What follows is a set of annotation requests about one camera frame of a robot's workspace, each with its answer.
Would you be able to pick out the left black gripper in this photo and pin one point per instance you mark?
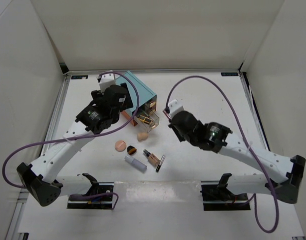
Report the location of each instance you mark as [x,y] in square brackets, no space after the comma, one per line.
[97,95]

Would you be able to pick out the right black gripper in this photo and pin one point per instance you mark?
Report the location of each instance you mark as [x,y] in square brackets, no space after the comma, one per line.
[175,131]

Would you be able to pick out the clear drawer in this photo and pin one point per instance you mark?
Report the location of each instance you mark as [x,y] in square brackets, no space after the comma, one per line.
[153,116]

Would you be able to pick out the black silver eyeliner pen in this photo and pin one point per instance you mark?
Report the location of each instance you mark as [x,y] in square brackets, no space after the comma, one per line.
[160,163]

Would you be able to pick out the teal orange drawer organizer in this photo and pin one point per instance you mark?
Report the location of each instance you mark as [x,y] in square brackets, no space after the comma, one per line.
[147,98]

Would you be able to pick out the red lip gloss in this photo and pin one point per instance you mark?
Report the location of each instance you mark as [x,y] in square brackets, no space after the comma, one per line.
[166,114]

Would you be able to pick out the black gold lipstick case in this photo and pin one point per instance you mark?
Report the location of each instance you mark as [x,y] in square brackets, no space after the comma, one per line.
[144,119]

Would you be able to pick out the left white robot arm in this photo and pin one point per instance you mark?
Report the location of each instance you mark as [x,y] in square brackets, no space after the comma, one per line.
[40,177]

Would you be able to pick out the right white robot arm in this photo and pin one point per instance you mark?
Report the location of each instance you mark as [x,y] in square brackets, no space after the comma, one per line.
[284,173]

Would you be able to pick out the beige makeup sponge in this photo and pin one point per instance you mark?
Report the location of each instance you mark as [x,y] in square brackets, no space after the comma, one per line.
[142,136]

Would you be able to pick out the round peach powder puff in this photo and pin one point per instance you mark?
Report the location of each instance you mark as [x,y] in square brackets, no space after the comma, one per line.
[120,145]

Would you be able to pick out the foundation bottle black cap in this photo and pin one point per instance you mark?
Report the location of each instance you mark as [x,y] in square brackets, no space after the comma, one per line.
[152,159]

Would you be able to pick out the small black kabuki brush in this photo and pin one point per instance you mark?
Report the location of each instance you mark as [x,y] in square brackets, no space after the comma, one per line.
[131,150]

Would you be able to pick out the white lavender bottle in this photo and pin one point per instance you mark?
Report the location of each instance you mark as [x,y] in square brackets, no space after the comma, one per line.
[135,163]

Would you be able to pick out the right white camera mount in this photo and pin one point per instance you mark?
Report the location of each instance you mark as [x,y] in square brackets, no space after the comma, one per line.
[173,108]

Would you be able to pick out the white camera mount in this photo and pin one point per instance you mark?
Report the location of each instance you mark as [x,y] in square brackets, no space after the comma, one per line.
[105,81]
[173,108]

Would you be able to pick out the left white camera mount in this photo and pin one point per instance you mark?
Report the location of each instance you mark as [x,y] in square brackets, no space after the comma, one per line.
[105,81]

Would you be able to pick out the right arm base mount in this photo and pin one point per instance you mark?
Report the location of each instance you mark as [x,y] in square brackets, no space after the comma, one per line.
[216,197]

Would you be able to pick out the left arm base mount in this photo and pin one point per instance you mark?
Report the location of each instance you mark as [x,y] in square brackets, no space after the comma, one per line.
[100,196]

